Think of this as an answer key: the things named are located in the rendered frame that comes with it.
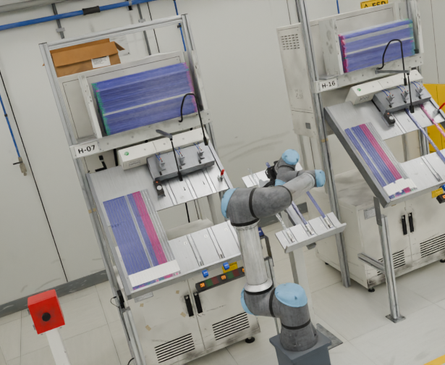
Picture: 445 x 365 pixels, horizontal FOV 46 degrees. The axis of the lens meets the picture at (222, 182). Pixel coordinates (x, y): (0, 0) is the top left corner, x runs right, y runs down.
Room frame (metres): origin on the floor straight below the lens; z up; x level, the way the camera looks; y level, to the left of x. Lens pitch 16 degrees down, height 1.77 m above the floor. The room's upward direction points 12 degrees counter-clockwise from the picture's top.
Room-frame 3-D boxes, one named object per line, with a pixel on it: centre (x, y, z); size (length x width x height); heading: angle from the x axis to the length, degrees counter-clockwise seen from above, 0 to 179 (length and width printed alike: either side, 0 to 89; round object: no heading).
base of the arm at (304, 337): (1.83, -0.17, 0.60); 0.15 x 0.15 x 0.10
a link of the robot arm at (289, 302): (1.83, -0.16, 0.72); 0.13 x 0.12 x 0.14; 57
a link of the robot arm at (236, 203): (1.90, -0.06, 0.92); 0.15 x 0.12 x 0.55; 57
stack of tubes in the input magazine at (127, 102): (2.82, 0.30, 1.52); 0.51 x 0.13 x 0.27; 107
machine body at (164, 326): (2.92, 0.39, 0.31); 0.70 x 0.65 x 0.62; 107
